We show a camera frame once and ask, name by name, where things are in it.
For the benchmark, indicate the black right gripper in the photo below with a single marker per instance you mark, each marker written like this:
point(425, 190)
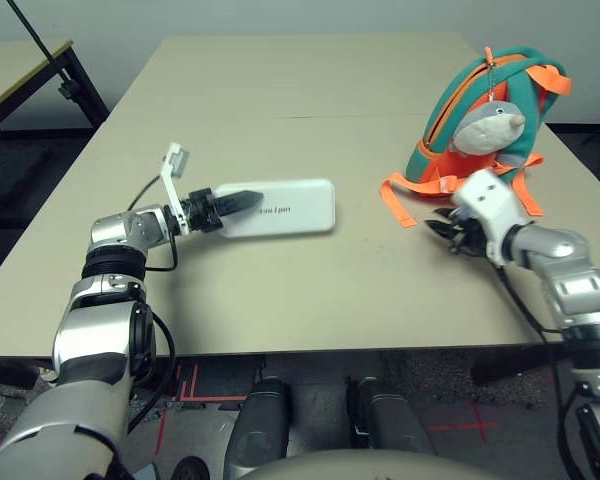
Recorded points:
point(467, 240)

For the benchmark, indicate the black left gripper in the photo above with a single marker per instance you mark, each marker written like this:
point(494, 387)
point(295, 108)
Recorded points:
point(202, 210)

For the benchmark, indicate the teal and orange backpack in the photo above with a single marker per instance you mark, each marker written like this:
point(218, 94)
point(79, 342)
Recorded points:
point(430, 170)

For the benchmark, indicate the white pencil case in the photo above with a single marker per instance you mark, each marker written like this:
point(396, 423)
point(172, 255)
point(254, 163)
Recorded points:
point(300, 210)

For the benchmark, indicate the grey white plush toy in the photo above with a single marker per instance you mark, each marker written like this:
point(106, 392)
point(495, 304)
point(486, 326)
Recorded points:
point(485, 132)

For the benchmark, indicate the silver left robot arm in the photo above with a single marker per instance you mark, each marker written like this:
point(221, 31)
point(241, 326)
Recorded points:
point(105, 340)

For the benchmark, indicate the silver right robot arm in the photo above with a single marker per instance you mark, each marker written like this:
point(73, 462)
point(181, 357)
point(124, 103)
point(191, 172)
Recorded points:
point(575, 285)

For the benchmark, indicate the black pole clamp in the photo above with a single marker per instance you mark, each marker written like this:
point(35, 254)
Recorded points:
point(68, 89)

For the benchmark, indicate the dark robot right leg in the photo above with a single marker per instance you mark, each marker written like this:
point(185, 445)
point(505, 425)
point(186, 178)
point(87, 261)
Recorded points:
point(390, 420)

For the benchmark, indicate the dark robot leg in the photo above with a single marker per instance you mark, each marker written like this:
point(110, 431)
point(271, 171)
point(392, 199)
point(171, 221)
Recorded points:
point(390, 420)
point(257, 425)

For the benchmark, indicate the dark robot left leg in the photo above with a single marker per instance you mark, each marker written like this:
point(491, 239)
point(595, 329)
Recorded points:
point(257, 425)

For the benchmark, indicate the beige robot torso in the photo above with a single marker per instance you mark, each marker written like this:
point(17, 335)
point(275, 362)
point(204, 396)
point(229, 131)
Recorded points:
point(370, 467)

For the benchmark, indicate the black framed side table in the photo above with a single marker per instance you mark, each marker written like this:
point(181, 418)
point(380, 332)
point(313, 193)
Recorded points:
point(10, 65)

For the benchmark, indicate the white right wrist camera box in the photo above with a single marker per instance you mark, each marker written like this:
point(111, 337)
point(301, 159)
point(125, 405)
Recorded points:
point(490, 205)

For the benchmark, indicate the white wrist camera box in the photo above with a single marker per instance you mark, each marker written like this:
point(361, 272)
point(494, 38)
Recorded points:
point(176, 160)
point(490, 205)

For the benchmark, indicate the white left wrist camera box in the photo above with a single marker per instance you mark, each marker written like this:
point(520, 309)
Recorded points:
point(176, 160)

